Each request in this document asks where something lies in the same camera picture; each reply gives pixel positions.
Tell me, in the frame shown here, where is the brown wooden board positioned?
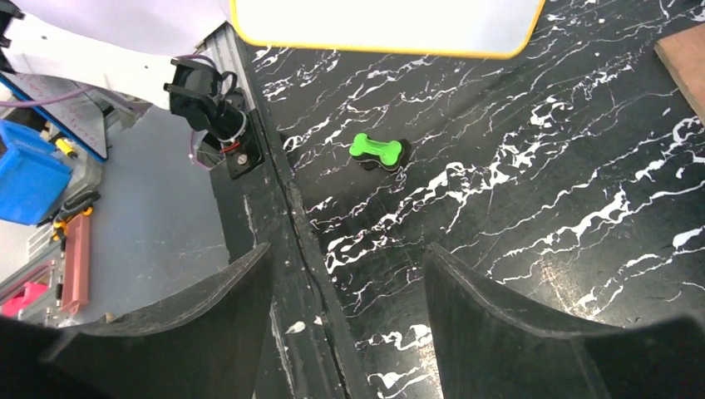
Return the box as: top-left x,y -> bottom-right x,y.
654,23 -> 704,122

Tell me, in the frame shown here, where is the blue edged whiteboard outside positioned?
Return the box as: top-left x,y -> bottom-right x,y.
1,72 -> 110,162

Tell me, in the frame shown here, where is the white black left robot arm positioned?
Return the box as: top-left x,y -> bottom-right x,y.
164,54 -> 264,180

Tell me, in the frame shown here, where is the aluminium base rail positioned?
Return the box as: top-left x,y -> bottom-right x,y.
195,22 -> 255,112

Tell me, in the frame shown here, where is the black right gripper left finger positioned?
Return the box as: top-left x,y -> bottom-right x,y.
1,243 -> 274,398

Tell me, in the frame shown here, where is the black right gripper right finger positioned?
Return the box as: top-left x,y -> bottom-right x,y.
423,244 -> 704,398

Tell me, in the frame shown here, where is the blue plastic bin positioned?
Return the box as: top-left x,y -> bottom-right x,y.
1,120 -> 71,225

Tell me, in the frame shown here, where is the green black whiteboard eraser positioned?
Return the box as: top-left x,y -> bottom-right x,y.
348,133 -> 411,173

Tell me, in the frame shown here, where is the yellow framed whiteboard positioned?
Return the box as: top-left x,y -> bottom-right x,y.
230,0 -> 545,59

